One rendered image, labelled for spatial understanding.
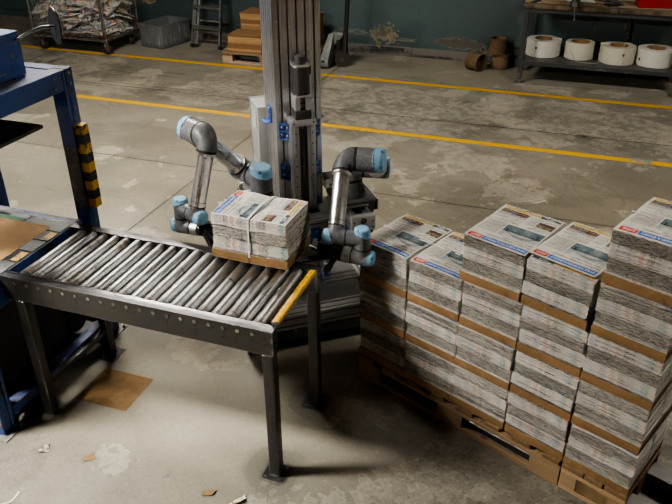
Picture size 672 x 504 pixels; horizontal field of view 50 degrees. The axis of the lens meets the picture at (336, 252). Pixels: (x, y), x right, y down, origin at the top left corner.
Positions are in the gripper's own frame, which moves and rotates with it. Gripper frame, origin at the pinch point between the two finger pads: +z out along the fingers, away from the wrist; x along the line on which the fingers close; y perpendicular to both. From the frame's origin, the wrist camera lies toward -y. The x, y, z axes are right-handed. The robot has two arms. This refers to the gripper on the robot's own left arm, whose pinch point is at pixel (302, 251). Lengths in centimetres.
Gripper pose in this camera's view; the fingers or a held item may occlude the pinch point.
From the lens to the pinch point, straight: 345.5
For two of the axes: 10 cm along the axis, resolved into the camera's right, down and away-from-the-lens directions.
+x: -3.2, 3.9, -8.6
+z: -9.5, -1.6, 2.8
